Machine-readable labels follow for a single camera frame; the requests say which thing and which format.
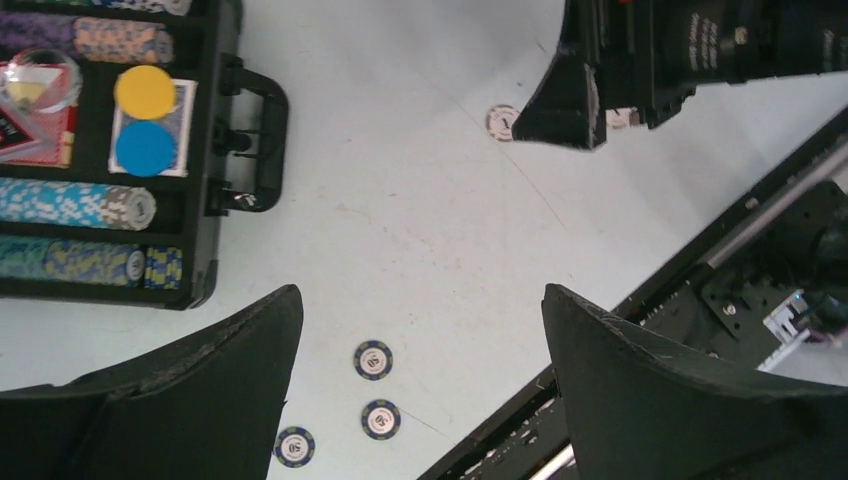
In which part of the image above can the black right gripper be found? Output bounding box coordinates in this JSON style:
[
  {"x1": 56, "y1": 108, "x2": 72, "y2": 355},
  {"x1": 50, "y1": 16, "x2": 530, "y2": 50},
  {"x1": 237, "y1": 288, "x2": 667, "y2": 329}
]
[{"x1": 512, "y1": 1, "x2": 703, "y2": 151}]

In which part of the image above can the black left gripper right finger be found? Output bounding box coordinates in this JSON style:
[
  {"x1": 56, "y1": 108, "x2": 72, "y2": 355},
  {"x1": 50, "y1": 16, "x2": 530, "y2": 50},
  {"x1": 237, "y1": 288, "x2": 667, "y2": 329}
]
[{"x1": 541, "y1": 284, "x2": 847, "y2": 479}]

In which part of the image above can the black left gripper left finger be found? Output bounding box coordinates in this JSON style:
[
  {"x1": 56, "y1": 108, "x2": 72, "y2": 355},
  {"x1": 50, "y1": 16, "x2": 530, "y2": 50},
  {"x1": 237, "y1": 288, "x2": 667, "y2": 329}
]
[{"x1": 1, "y1": 285, "x2": 304, "y2": 479}]

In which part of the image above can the grey white poker chip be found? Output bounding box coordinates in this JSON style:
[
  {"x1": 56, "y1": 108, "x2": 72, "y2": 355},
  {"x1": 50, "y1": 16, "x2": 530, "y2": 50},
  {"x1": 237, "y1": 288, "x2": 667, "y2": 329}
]
[
  {"x1": 606, "y1": 107, "x2": 641, "y2": 130},
  {"x1": 485, "y1": 104, "x2": 520, "y2": 142}
]

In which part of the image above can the blue round button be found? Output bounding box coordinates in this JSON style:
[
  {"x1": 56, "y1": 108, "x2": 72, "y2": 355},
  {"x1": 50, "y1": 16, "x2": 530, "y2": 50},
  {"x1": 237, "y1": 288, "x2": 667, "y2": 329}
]
[{"x1": 114, "y1": 121, "x2": 178, "y2": 178}]

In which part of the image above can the blue playing card deck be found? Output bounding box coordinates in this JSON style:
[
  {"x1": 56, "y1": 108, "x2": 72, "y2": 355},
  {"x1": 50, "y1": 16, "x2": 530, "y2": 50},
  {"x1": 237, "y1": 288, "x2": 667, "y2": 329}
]
[{"x1": 108, "y1": 79, "x2": 197, "y2": 177}]

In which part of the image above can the yellow round button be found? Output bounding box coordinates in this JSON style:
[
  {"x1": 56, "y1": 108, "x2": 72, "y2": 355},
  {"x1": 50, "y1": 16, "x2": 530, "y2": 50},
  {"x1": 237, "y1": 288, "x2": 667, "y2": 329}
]
[{"x1": 114, "y1": 65, "x2": 176, "y2": 120}]

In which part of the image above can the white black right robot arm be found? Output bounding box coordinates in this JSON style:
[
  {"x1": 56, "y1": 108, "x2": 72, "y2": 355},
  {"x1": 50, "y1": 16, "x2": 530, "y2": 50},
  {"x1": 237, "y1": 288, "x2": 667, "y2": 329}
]
[{"x1": 512, "y1": 0, "x2": 847, "y2": 151}]

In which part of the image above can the black poker set case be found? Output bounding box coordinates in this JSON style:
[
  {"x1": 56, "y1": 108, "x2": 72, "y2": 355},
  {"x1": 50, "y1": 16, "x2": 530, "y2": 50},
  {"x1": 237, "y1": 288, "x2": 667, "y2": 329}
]
[{"x1": 1, "y1": 1, "x2": 289, "y2": 310}]

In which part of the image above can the blue poker chip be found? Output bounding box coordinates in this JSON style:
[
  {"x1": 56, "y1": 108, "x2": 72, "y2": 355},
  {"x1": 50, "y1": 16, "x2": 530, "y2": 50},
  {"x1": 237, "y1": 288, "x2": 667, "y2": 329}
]
[
  {"x1": 352, "y1": 340, "x2": 394, "y2": 381},
  {"x1": 360, "y1": 399, "x2": 402, "y2": 441},
  {"x1": 272, "y1": 426, "x2": 316, "y2": 469}
]

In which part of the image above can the light blue grey chip row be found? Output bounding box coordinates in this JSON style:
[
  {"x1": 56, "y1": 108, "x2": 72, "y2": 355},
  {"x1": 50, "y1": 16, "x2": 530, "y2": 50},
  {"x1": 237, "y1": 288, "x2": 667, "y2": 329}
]
[{"x1": 1, "y1": 178, "x2": 157, "y2": 231}]

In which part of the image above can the red playing card deck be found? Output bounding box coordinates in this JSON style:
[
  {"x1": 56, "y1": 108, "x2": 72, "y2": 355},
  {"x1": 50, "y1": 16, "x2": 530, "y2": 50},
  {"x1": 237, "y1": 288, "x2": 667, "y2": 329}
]
[{"x1": 1, "y1": 62, "x2": 79, "y2": 167}]

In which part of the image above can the all in triangle token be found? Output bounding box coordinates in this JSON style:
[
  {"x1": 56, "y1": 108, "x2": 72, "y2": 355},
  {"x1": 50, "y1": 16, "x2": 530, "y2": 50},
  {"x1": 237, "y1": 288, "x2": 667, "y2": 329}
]
[{"x1": 1, "y1": 100, "x2": 56, "y2": 163}]

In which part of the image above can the clear round dealer button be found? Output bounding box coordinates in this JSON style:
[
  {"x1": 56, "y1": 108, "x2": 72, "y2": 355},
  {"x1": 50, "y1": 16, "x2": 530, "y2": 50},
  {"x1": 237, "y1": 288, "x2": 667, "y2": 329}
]
[{"x1": 1, "y1": 48, "x2": 83, "y2": 114}]

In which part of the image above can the purple orange chip row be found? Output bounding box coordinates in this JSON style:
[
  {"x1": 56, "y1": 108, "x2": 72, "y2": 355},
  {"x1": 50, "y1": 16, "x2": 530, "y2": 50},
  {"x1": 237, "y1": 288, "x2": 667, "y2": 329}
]
[{"x1": 1, "y1": 11, "x2": 175, "y2": 65}]

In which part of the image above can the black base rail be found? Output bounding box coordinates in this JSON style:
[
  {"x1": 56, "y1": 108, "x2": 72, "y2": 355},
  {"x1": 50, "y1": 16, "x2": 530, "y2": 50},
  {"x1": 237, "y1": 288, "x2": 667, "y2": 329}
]
[{"x1": 425, "y1": 112, "x2": 847, "y2": 479}]

